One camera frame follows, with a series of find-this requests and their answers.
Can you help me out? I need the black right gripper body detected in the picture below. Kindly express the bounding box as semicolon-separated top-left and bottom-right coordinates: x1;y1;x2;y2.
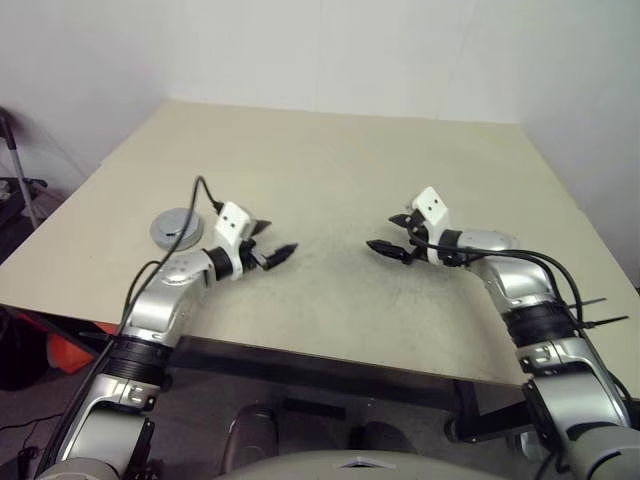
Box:
405;211;431;266

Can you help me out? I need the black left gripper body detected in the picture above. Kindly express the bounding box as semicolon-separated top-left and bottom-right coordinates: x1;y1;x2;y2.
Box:
237;233;267;275

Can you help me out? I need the round silver metal disc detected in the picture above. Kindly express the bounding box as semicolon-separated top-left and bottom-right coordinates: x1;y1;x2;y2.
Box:
149;209;204;250

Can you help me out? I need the dark rounded shape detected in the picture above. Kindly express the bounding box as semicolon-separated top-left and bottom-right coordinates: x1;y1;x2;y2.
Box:
221;405;279;472

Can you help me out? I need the orange object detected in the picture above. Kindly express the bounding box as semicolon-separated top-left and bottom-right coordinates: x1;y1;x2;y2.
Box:
46;321;109;375

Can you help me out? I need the grey robot torso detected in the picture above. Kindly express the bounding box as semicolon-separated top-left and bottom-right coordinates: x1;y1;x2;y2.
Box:
211;446;437;480

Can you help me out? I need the grey metal pole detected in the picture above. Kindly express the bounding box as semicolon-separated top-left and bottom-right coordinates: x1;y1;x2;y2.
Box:
0;111;41;227

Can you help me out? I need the black cart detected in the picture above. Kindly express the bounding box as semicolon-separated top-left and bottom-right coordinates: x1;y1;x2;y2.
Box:
0;176;52;262

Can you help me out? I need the black bulky bag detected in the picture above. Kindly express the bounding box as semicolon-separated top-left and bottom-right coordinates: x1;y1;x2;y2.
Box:
0;305;57;392

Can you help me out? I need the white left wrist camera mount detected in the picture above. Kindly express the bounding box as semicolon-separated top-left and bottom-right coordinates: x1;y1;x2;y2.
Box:
213;200;253;279

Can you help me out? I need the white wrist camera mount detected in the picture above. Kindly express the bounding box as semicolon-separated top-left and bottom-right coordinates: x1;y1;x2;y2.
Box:
404;185;454;267
213;200;253;279

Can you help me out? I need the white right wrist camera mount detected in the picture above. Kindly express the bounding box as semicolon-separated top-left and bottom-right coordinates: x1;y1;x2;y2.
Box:
404;185;454;267

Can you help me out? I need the black table frame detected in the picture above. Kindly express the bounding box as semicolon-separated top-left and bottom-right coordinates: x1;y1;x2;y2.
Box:
47;312;532;444

